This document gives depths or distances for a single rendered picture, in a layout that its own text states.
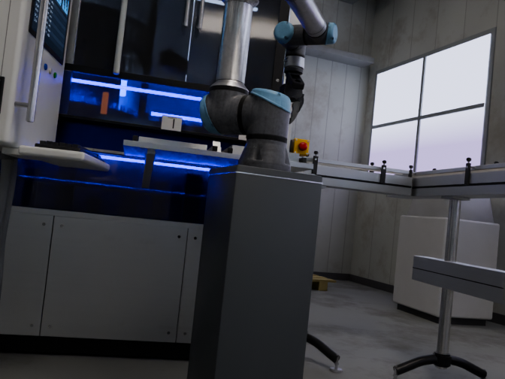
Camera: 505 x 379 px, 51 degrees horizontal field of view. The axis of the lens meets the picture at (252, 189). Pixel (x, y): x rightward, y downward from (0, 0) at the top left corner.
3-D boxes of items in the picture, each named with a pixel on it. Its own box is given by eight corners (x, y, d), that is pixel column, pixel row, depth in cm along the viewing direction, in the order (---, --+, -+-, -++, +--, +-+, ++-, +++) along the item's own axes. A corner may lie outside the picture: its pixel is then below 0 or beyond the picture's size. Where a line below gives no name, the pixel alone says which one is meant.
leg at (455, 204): (426, 364, 241) (441, 195, 245) (444, 365, 243) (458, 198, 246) (437, 370, 232) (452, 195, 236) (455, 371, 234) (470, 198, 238)
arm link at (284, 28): (302, 18, 187) (312, 29, 197) (273, 19, 191) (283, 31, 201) (300, 40, 186) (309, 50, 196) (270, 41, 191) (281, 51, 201)
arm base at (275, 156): (299, 174, 146) (302, 138, 147) (248, 167, 141) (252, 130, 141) (276, 176, 160) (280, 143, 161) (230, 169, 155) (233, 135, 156)
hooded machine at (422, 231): (496, 327, 410) (509, 175, 415) (439, 325, 391) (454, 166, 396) (436, 309, 473) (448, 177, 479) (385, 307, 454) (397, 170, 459)
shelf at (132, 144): (125, 156, 232) (125, 152, 232) (278, 175, 247) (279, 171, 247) (122, 144, 185) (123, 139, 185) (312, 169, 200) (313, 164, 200)
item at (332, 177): (280, 180, 248) (283, 146, 249) (271, 180, 263) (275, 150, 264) (412, 195, 263) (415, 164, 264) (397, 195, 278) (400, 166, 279)
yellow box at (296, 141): (288, 155, 247) (290, 139, 247) (303, 156, 248) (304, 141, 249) (293, 153, 239) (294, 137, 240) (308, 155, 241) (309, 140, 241)
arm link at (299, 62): (307, 57, 201) (286, 53, 199) (306, 69, 201) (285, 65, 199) (300, 62, 208) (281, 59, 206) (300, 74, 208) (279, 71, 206)
